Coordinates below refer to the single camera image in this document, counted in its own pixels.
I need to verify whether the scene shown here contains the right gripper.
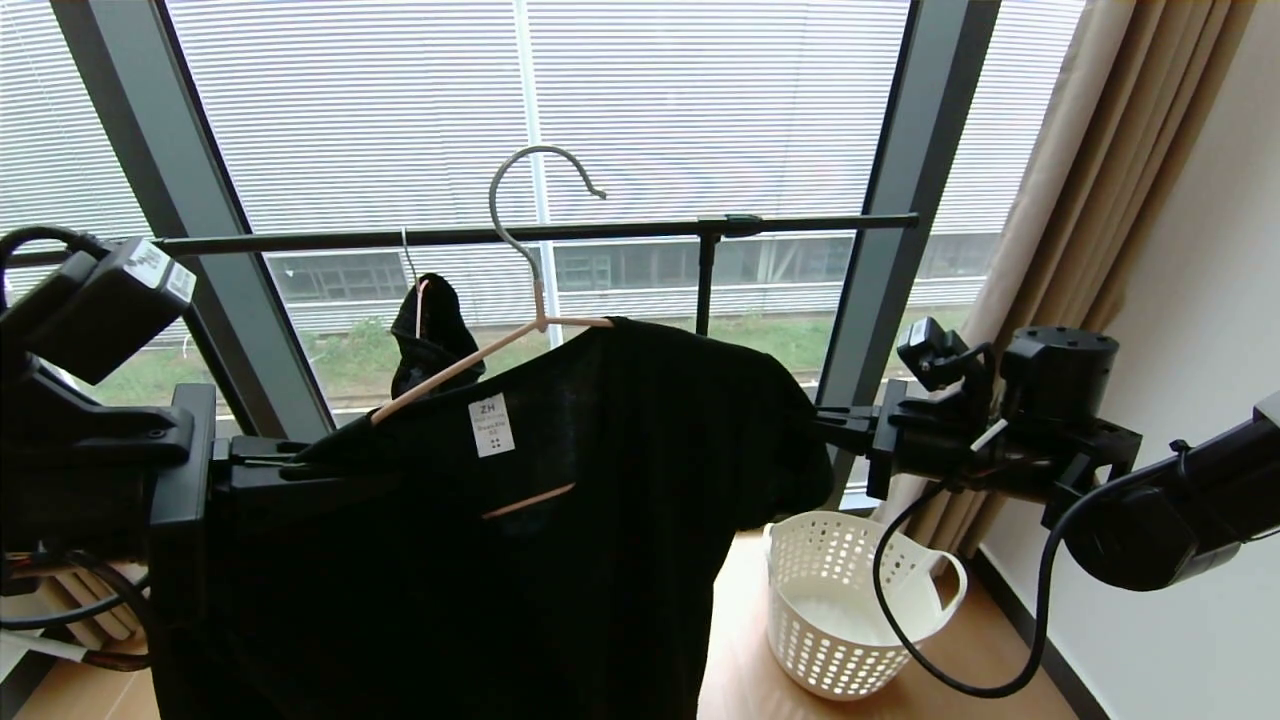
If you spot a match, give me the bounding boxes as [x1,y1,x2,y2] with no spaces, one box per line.
[864,378,1003,503]

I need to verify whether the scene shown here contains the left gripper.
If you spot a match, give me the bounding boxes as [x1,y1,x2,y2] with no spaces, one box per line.
[0,382,218,623]

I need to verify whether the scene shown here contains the pink clothes hanger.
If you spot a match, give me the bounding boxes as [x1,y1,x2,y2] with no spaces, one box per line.
[398,227,433,343]
[368,144,617,522]

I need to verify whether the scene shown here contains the black garment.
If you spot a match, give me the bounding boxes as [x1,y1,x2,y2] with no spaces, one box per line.
[387,271,489,401]

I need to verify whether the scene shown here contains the black short-sleeved shirt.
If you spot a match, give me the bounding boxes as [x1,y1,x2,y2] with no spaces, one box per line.
[148,316,837,720]

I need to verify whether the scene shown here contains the white laundry basket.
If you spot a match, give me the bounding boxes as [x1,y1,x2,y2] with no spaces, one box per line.
[763,509,970,702]

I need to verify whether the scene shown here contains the black clothes rack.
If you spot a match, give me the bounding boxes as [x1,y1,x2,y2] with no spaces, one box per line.
[0,212,920,441]

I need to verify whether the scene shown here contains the beige curtain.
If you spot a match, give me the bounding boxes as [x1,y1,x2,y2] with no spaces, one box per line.
[868,0,1259,559]
[0,558,153,653]

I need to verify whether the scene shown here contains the window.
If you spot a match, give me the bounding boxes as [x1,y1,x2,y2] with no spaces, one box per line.
[0,0,1091,521]

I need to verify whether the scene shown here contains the black cable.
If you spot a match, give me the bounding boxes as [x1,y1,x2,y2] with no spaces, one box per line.
[0,224,113,286]
[872,450,1193,700]

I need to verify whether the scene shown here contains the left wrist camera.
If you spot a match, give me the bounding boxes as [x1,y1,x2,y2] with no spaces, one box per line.
[0,235,199,467]

